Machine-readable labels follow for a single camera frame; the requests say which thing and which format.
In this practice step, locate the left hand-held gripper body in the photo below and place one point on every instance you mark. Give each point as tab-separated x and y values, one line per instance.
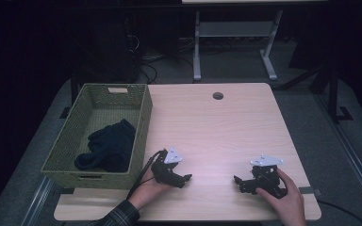
165	171

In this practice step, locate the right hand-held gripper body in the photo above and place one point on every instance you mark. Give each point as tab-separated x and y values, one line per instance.
265	179

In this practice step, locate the dark blue cloth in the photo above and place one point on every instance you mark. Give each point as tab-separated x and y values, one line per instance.
113	147

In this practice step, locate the green woven basket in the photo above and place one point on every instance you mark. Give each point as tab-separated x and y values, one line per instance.
63	147

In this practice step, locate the person's left hand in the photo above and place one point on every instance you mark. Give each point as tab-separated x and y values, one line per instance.
147	191

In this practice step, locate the person's right hand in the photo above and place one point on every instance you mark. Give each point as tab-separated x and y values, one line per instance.
290	204

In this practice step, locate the grey tape strip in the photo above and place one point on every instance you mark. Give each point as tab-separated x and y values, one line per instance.
309	190

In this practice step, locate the black metal stand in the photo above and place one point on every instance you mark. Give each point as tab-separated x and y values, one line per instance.
331	91

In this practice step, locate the metal floor rail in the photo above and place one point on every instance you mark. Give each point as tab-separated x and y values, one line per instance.
36	204
348	150

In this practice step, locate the black table foot bracket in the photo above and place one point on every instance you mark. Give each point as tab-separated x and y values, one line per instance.
65	112

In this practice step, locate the white metal desk frame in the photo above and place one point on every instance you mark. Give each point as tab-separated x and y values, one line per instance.
235	29

